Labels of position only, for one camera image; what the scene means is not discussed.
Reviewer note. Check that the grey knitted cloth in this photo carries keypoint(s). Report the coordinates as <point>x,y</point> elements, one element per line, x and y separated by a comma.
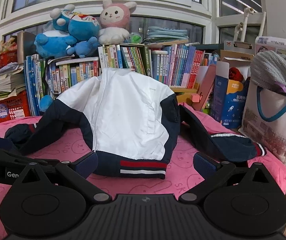
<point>273,70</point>

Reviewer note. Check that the navy and white jacket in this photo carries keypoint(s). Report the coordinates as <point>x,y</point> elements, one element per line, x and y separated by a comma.
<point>128,110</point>

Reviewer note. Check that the blue and white carton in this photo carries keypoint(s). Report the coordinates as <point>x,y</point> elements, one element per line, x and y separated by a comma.
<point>218,97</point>

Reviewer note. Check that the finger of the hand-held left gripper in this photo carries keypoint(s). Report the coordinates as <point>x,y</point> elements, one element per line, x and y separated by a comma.
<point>20,160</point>

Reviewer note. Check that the white puzzle box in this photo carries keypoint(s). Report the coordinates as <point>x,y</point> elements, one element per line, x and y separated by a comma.
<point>278,44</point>

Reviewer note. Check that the pink rabbit print blanket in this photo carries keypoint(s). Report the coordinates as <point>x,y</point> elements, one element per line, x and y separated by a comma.
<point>183,156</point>

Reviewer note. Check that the stack of light blue booklets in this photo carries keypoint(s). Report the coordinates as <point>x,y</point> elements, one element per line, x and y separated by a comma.
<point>166,33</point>

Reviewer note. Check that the blue and white plush toy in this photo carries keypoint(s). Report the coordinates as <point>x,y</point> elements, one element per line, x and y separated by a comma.
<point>53,40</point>

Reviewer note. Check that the red plastic basket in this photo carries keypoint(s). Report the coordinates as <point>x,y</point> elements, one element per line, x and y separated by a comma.
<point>5,58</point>

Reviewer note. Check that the stack of paper workbooks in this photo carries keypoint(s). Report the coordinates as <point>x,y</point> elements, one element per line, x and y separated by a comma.
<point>4,82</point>

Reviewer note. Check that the white plastic pipe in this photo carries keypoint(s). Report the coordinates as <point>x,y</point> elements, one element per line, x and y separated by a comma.
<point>244,22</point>

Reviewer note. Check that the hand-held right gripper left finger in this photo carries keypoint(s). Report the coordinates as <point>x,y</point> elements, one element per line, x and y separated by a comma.
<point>88,164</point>

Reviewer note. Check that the row of upright books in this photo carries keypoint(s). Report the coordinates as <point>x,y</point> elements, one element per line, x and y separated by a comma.
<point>178,65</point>

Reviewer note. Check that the wooden drawer organizer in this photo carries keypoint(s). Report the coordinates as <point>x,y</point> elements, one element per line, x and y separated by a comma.
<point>185,92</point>

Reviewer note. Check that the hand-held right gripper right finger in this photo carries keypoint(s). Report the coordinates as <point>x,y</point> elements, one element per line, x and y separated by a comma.
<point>203,165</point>

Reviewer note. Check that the red plastic crate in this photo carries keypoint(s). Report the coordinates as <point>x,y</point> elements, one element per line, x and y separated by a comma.
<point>10,107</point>

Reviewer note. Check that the blue printed pouch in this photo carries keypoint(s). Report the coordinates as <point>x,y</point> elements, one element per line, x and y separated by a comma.
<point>233,105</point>

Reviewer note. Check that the white tote bag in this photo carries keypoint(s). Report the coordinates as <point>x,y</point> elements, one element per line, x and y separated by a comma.
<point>273,130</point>

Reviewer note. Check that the blue round-faced cat plush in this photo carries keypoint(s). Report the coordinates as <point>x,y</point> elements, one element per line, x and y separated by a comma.
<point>83,27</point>

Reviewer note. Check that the pink rabbit plush toy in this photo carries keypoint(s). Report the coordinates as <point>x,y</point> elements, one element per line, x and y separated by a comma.
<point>113,17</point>

